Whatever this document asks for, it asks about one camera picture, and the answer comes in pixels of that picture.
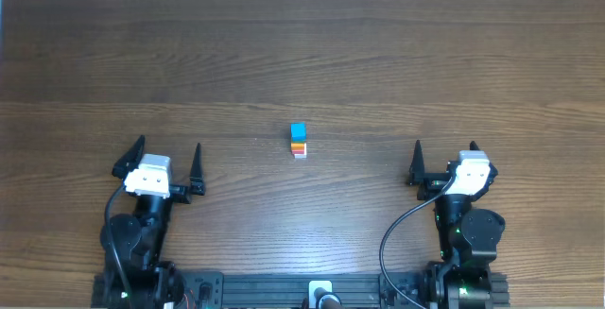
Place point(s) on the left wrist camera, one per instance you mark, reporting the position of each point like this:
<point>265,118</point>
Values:
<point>149,176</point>

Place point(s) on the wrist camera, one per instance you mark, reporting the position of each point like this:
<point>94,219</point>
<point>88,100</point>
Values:
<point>469,174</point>
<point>149,176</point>

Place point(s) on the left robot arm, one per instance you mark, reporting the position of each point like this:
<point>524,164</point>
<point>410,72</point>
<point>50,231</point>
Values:
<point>137,243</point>

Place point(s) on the orange cube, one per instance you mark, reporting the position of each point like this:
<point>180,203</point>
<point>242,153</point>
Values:
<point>298,146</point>

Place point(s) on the blue cube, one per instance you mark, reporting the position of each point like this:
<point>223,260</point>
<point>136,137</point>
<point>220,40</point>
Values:
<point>298,132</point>

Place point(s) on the mounting rail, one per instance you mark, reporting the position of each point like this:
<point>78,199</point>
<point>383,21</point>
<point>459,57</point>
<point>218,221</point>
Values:
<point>283,290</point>

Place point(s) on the red cube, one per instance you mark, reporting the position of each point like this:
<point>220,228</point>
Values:
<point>299,151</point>

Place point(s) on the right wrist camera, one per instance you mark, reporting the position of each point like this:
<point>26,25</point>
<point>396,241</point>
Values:
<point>469,174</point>

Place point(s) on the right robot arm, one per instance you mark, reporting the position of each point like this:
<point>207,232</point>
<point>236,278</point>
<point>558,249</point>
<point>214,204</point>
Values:
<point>468,247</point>

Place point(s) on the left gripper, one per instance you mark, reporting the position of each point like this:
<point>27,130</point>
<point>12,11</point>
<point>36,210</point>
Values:
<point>179,193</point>

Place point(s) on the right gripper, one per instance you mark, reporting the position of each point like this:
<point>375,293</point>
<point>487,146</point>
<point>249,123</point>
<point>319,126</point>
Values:
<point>431,185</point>

